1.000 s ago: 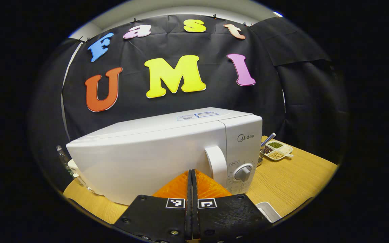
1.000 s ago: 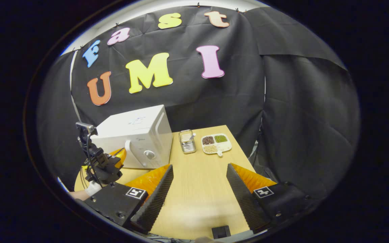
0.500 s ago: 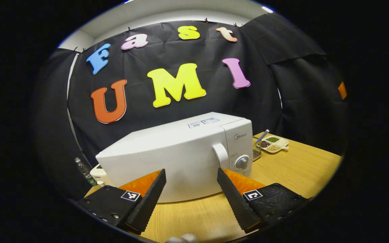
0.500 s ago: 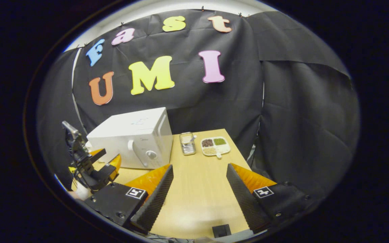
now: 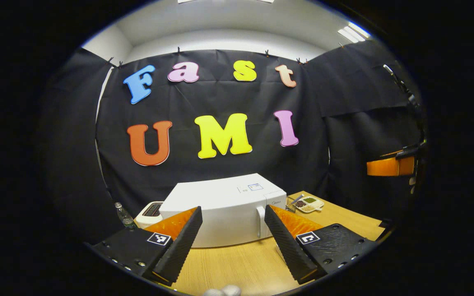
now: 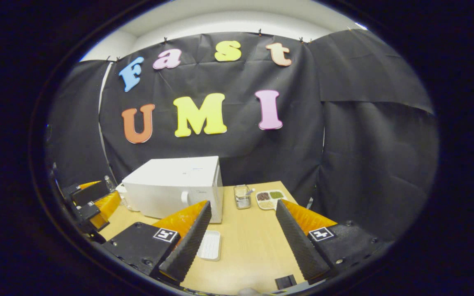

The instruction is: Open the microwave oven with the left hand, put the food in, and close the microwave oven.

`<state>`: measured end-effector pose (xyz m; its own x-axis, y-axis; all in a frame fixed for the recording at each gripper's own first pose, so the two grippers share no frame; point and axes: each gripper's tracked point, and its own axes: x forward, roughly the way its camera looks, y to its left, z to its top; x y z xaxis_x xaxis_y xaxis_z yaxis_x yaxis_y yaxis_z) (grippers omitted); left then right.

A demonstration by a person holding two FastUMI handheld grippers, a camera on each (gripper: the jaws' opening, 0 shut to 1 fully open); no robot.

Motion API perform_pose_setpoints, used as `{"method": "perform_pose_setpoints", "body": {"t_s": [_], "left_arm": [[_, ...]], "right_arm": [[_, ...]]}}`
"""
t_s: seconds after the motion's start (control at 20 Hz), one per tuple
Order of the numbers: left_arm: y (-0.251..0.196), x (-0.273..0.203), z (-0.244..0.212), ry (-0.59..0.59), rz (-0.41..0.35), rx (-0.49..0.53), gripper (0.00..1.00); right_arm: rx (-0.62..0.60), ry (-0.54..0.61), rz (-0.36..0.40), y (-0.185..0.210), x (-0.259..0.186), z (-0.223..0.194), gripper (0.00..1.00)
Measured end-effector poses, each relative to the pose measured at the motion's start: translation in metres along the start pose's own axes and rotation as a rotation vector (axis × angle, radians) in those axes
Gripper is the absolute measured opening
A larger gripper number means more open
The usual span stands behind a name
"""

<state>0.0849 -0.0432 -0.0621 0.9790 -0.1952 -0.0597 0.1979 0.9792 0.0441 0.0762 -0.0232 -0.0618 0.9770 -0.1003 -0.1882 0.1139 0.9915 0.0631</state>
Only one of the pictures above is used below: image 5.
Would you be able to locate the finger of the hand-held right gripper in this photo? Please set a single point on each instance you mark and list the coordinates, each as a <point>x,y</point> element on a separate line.
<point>412,151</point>
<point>389,166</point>

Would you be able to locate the white toaster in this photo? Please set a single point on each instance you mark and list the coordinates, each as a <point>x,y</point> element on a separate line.
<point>150,211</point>

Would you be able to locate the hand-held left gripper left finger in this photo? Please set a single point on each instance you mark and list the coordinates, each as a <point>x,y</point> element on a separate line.
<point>181,246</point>

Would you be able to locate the white microwave oven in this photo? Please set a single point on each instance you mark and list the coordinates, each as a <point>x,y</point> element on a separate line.
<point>220,213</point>

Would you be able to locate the white divided snack tray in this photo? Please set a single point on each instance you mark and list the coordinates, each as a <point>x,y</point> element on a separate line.
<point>309,203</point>

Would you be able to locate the clear water bottle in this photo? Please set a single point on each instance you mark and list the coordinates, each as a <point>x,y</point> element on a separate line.
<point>125,216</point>

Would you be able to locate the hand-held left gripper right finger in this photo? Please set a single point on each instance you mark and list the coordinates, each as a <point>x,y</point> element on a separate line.
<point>286,246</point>

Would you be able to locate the row of backdrop clips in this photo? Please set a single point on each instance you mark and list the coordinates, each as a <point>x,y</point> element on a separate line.
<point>178,50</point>

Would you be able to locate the black backdrop cloth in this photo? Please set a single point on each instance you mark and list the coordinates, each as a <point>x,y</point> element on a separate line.
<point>220,102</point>

